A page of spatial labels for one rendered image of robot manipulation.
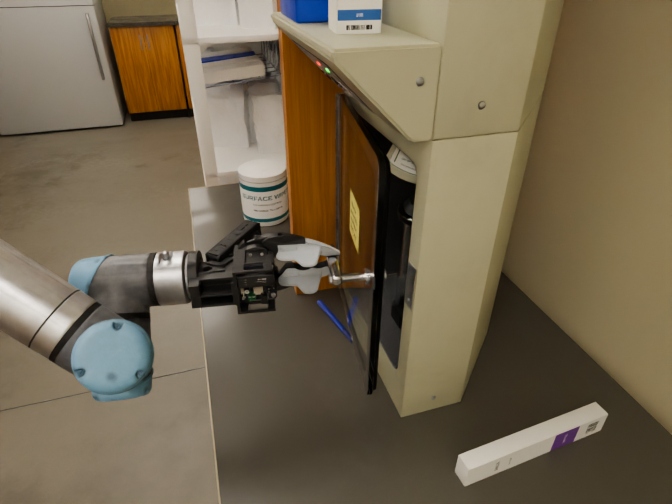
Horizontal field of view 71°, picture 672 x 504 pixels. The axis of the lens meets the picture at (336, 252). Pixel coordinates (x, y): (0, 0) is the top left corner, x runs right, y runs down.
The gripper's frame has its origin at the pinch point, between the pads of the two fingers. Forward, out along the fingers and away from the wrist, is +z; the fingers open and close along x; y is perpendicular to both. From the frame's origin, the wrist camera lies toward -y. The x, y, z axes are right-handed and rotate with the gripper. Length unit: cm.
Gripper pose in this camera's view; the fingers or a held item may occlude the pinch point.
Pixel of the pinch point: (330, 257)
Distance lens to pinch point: 70.7
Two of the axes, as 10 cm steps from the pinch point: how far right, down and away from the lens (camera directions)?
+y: 1.4, 5.4, -8.3
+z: 9.9, -0.8, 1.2
